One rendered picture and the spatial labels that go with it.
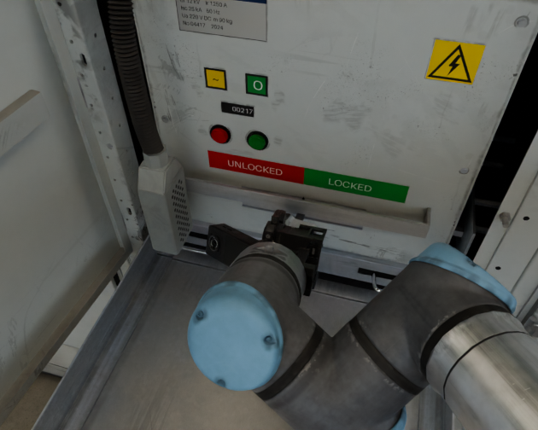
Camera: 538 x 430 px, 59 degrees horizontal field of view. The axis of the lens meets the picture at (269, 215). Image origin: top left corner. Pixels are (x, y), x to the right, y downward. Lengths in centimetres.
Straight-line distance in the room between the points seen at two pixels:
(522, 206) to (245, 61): 42
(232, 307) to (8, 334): 50
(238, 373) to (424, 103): 41
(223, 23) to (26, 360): 62
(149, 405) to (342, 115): 53
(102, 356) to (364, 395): 53
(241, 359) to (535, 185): 44
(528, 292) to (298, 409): 49
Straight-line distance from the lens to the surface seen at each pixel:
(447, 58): 63
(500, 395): 38
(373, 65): 64
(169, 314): 90
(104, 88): 77
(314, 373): 46
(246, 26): 65
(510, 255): 79
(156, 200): 74
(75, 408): 85
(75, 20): 71
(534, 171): 68
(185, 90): 74
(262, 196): 76
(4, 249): 78
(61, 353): 163
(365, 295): 92
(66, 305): 94
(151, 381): 84
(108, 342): 89
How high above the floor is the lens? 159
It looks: 46 degrees down
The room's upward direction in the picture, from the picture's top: straight up
